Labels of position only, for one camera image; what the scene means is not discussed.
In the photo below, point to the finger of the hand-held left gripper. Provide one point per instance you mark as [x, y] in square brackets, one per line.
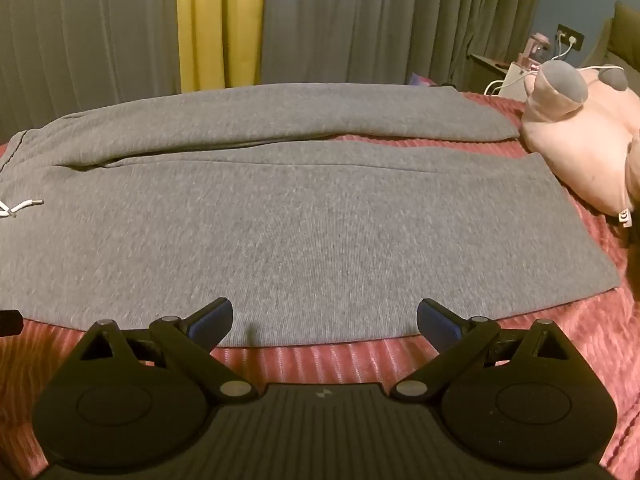
[10, 323]

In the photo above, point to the pink plush toy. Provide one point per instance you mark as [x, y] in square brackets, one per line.
[575, 150]

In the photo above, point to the dark wall socket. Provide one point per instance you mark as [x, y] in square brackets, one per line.
[571, 37]

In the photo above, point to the pink ribbed blanket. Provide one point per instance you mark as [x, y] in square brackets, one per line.
[325, 365]

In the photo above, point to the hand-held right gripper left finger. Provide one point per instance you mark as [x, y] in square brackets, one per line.
[212, 321]

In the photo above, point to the grey curtain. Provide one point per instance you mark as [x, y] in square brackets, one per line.
[400, 20]
[85, 35]

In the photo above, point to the yellow curtain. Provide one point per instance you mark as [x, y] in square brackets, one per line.
[220, 25]

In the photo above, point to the purple cloth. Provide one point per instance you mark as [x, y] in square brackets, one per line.
[422, 80]

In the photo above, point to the white box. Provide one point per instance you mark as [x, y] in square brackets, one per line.
[515, 80]

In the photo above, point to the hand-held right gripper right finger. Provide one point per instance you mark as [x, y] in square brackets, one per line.
[441, 321]

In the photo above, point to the dark nightstand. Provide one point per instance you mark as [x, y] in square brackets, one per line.
[485, 72]

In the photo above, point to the grey pants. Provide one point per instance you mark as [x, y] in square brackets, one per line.
[300, 235]

